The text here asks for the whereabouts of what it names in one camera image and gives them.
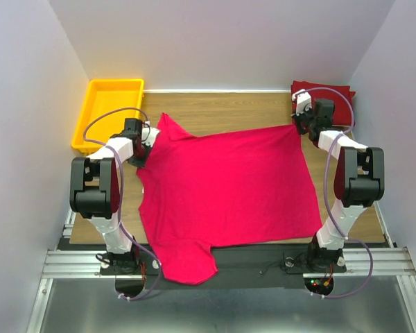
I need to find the pink red t shirt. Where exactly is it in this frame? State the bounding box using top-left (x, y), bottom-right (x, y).
top-left (137, 114), bottom-right (322, 285)

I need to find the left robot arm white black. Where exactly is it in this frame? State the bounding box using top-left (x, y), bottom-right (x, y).
top-left (69, 118), bottom-right (160, 275)

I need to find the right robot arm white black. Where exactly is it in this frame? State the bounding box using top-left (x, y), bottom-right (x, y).
top-left (291, 92), bottom-right (385, 271)

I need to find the folded dark red shirt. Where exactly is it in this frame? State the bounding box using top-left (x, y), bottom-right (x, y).
top-left (291, 80), bottom-right (356, 127)

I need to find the yellow plastic tray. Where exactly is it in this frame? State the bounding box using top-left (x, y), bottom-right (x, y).
top-left (71, 78), bottom-right (144, 155)

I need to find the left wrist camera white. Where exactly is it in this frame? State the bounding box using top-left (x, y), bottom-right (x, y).
top-left (141, 121), bottom-right (160, 148)

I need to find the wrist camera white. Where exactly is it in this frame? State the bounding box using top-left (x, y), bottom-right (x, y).
top-left (141, 121), bottom-right (160, 148)
top-left (291, 89), bottom-right (312, 116)

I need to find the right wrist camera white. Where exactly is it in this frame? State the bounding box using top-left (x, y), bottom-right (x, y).
top-left (291, 89), bottom-right (312, 116)

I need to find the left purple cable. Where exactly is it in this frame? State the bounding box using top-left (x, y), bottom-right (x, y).
top-left (82, 107), bottom-right (164, 302)

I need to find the aluminium rail frame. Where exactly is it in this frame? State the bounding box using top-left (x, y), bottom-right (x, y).
top-left (29, 208), bottom-right (415, 332)

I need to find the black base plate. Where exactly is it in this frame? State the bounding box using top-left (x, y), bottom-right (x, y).
top-left (96, 244), bottom-right (347, 298)

